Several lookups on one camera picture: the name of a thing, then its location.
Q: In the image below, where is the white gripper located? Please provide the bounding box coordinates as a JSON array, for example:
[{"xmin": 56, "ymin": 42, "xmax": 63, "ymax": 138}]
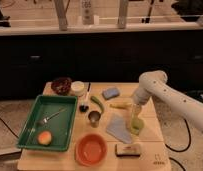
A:
[{"xmin": 131, "ymin": 89, "xmax": 151, "ymax": 121}]

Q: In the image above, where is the yellow banana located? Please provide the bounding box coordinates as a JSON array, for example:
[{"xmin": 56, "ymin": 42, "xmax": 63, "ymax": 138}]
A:
[{"xmin": 110, "ymin": 103, "xmax": 132, "ymax": 109}]

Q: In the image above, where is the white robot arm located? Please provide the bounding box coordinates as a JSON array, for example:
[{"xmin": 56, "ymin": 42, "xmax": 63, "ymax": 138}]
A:
[{"xmin": 132, "ymin": 70, "xmax": 203, "ymax": 134}]

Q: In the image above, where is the red orange bowl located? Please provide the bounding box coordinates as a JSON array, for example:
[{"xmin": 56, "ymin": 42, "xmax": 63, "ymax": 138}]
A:
[{"xmin": 75, "ymin": 134, "xmax": 107, "ymax": 167}]

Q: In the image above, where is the white small bowl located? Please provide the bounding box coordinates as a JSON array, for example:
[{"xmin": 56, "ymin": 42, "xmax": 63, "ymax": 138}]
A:
[{"xmin": 71, "ymin": 81, "xmax": 85, "ymax": 96}]

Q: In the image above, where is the dark red bowl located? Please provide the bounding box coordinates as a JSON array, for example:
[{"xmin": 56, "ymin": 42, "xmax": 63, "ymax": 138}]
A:
[{"xmin": 51, "ymin": 77, "xmax": 72, "ymax": 95}]

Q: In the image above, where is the green cup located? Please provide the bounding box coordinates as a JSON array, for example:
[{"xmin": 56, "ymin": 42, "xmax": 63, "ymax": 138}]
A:
[{"xmin": 130, "ymin": 118, "xmax": 144, "ymax": 135}]

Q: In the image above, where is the blue grey cloth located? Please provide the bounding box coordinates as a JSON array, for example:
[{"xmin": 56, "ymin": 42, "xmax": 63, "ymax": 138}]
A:
[{"xmin": 106, "ymin": 114, "xmax": 132, "ymax": 144}]

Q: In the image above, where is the blue sponge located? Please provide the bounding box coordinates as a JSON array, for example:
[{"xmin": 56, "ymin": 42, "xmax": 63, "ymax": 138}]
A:
[{"xmin": 102, "ymin": 87, "xmax": 120, "ymax": 100}]

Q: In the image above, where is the green cucumber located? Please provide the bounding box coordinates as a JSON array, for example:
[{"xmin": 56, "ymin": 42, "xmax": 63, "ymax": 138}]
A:
[{"xmin": 90, "ymin": 96, "xmax": 104, "ymax": 114}]

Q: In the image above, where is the metal cup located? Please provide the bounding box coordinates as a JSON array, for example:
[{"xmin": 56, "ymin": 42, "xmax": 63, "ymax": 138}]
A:
[{"xmin": 88, "ymin": 111, "xmax": 101, "ymax": 128}]

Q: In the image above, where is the black white eraser block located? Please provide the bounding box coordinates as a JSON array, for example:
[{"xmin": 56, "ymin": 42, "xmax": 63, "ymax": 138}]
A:
[{"xmin": 115, "ymin": 144, "xmax": 141, "ymax": 157}]

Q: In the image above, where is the green plastic tray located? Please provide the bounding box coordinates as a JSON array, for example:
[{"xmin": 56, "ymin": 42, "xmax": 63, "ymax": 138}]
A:
[{"xmin": 17, "ymin": 95, "xmax": 78, "ymax": 151}]

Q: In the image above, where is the silver fork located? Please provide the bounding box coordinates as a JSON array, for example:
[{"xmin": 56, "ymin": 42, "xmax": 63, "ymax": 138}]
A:
[{"xmin": 38, "ymin": 108, "xmax": 66, "ymax": 126}]

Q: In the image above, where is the peach fruit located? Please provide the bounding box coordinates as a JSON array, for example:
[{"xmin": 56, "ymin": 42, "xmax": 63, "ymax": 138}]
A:
[{"xmin": 37, "ymin": 131, "xmax": 52, "ymax": 145}]

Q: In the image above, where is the black cable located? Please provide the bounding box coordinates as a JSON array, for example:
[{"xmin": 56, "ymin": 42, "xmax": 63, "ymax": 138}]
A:
[{"xmin": 164, "ymin": 118, "xmax": 193, "ymax": 153}]

